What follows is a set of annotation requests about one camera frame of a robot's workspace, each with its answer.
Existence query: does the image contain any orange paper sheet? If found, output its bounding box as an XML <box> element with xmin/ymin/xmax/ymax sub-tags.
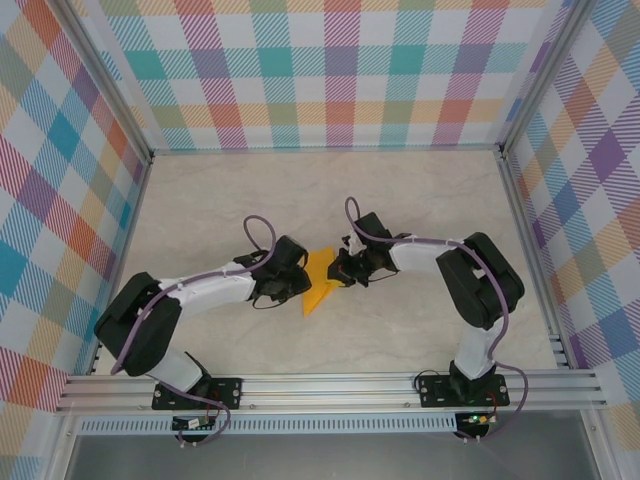
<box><xmin>301</xmin><ymin>244</ymin><xmax>337</xmax><ymax>319</ymax></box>

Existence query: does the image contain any small black circuit board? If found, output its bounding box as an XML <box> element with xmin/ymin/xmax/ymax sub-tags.
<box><xmin>172</xmin><ymin>417</ymin><xmax>216</xmax><ymax>431</ymax></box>

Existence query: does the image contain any grey metal panel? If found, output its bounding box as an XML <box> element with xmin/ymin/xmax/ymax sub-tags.
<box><xmin>64</xmin><ymin>432</ymin><xmax>601</xmax><ymax>480</ymax></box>

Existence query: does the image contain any aluminium mounting rail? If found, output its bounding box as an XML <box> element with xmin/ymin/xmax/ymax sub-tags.
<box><xmin>54</xmin><ymin>368</ymin><xmax>609</xmax><ymax>415</ymax></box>

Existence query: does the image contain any thin black cable loop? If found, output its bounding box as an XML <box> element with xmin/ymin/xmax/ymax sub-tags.
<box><xmin>415</xmin><ymin>367</ymin><xmax>454</xmax><ymax>391</ymax></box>

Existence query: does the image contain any aluminium rear floor rail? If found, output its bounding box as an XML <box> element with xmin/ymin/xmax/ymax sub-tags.
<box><xmin>149</xmin><ymin>145</ymin><xmax>504</xmax><ymax>157</ymax></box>

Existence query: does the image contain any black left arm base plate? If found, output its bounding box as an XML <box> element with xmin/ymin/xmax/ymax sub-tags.
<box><xmin>152</xmin><ymin>377</ymin><xmax>244</xmax><ymax>411</ymax></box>

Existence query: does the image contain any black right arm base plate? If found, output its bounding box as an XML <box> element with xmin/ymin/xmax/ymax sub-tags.
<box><xmin>417</xmin><ymin>375</ymin><xmax>510</xmax><ymax>409</ymax></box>

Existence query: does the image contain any slotted grey cable duct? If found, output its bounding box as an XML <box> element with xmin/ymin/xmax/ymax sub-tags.
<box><xmin>77</xmin><ymin>412</ymin><xmax>459</xmax><ymax>436</ymax></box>

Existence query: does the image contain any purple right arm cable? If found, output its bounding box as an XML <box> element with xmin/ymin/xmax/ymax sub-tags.
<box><xmin>344</xmin><ymin>197</ymin><xmax>530</xmax><ymax>446</ymax></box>

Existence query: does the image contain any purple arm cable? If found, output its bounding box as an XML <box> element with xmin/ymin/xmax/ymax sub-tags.
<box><xmin>109</xmin><ymin>214</ymin><xmax>281</xmax><ymax>449</ymax></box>
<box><xmin>344</xmin><ymin>197</ymin><xmax>530</xmax><ymax>446</ymax></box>

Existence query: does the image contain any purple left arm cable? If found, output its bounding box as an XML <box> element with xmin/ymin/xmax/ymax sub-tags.
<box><xmin>109</xmin><ymin>214</ymin><xmax>281</xmax><ymax>449</ymax></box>

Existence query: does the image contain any aluminium side floor rail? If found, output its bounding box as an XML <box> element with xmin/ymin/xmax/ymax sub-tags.
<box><xmin>88</xmin><ymin>157</ymin><xmax>154</xmax><ymax>376</ymax></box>
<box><xmin>499</xmin><ymin>152</ymin><xmax>572</xmax><ymax>370</ymax></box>

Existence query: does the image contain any aluminium corner post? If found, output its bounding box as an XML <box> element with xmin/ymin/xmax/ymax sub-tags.
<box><xmin>59</xmin><ymin>0</ymin><xmax>154</xmax><ymax>166</ymax></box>
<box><xmin>499</xmin><ymin>0</ymin><xmax>594</xmax><ymax>159</ymax></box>

